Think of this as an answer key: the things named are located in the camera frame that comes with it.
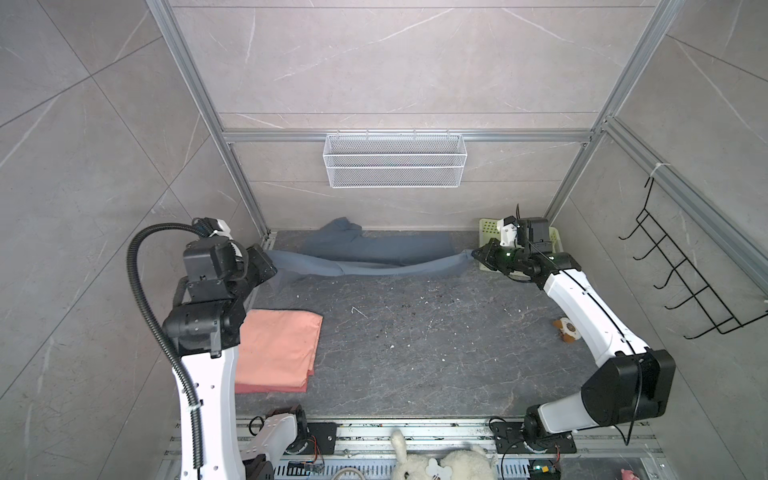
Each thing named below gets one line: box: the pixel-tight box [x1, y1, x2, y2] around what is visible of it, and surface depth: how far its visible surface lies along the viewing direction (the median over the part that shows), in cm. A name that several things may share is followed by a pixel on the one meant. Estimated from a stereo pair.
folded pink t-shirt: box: [235, 309, 324, 394], surface depth 86 cm
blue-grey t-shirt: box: [264, 218, 474, 277], surface depth 116 cm
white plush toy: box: [390, 428, 498, 480], surface depth 65 cm
